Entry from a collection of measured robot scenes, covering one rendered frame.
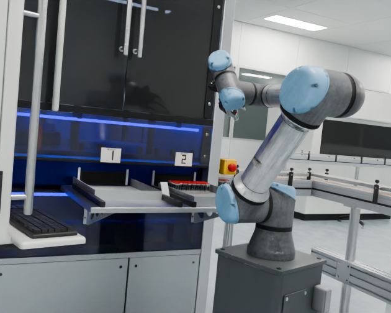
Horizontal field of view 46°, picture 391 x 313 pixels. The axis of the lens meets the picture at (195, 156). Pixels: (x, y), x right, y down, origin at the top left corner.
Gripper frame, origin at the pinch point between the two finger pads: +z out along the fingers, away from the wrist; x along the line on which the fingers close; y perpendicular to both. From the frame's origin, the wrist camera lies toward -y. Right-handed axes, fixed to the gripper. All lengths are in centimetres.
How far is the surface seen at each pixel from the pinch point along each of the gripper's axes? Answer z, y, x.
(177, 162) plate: 26.5, -15.2, -26.3
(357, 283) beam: 98, 67, 1
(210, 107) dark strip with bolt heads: 23.8, -23.4, 2.2
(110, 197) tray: -9, -4, -57
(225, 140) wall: 505, -259, 112
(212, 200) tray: 7.2, 18.2, -29.8
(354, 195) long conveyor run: 80, 39, 30
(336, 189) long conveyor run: 87, 29, 29
